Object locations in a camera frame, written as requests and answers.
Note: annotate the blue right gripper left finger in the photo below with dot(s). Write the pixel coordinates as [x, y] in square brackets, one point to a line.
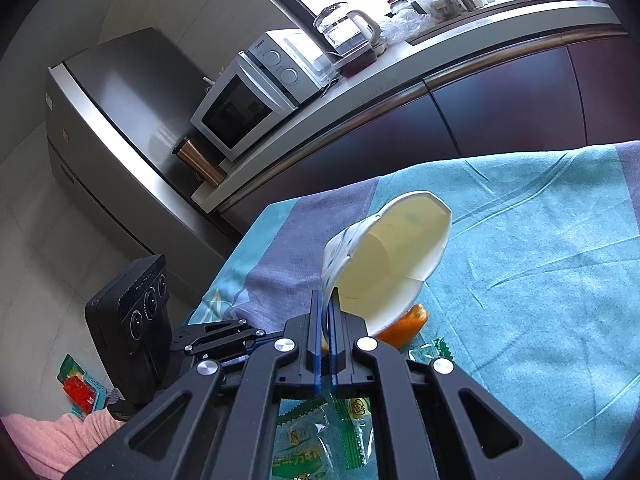
[315, 340]

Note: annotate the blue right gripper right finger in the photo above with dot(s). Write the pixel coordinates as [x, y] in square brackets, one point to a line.
[333, 319]

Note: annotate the green candy wrapper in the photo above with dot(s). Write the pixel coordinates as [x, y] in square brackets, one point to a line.
[355, 413]
[299, 447]

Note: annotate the pink sleeve forearm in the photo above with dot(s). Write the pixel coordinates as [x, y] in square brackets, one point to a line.
[52, 448]

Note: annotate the kitchen counter with cabinets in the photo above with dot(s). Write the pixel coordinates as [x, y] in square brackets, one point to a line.
[386, 117]

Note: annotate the copper travel tumbler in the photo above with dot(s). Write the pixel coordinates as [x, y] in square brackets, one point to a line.
[196, 158]

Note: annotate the teal patterned tablecloth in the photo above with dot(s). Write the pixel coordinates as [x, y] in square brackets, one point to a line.
[536, 296]

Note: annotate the grey double door refrigerator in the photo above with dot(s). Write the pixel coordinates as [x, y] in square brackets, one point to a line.
[117, 113]

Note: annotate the white microwave oven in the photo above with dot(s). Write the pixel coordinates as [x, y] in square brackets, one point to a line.
[261, 87]

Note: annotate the glass electric kettle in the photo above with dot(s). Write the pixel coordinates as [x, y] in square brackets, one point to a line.
[356, 38]

